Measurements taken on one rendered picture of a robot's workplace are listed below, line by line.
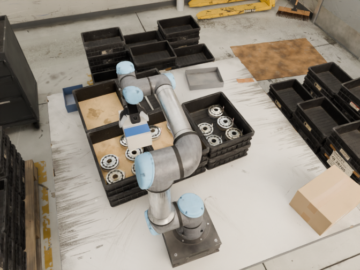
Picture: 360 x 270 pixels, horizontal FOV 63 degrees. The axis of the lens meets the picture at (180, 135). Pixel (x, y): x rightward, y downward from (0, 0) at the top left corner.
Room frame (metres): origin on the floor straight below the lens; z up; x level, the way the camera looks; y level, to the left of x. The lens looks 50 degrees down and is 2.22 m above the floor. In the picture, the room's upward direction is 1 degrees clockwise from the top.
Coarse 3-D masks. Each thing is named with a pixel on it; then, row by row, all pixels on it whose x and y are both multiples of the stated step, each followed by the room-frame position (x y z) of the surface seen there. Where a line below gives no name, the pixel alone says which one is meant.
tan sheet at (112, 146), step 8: (120, 136) 1.15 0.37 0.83; (96, 144) 1.09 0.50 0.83; (104, 144) 1.09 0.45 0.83; (112, 144) 1.09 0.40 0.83; (96, 152) 1.03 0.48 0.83; (104, 152) 1.03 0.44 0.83; (112, 152) 1.03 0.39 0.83; (120, 152) 1.03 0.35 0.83; (120, 160) 0.97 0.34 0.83; (120, 168) 0.92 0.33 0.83; (128, 168) 0.92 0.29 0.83; (104, 176) 0.86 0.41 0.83; (128, 176) 0.87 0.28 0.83
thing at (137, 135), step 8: (120, 112) 1.06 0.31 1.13; (128, 120) 1.01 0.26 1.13; (144, 120) 1.01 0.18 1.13; (128, 128) 0.95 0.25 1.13; (136, 128) 0.95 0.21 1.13; (144, 128) 0.96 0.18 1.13; (128, 136) 0.90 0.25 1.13; (136, 136) 0.90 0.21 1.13; (144, 136) 0.91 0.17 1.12; (128, 144) 0.89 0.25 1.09; (136, 144) 0.90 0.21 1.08; (144, 144) 0.91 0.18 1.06
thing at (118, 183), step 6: (108, 126) 1.14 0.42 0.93; (90, 132) 1.09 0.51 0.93; (90, 144) 1.01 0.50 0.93; (150, 150) 0.98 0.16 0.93; (96, 162) 0.89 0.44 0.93; (102, 180) 0.78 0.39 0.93; (120, 180) 0.78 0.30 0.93; (126, 180) 0.78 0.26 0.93; (132, 180) 0.80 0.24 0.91; (108, 186) 0.74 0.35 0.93; (114, 186) 0.75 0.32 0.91
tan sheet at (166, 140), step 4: (156, 124) 1.26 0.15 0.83; (160, 124) 1.26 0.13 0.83; (164, 124) 1.26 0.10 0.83; (160, 128) 1.23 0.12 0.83; (164, 128) 1.23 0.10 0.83; (164, 132) 1.19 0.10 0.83; (168, 132) 1.19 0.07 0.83; (164, 136) 1.16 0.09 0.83; (168, 136) 1.16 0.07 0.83; (172, 136) 1.16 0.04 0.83; (156, 140) 1.13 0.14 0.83; (160, 140) 1.13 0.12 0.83; (164, 140) 1.13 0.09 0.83; (168, 140) 1.13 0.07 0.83; (172, 140) 1.13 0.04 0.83; (152, 144) 1.10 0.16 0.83; (156, 144) 1.10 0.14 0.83; (160, 144) 1.10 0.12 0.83; (164, 144) 1.10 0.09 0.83; (168, 144) 1.10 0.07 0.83; (172, 144) 1.10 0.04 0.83; (156, 148) 1.07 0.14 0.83
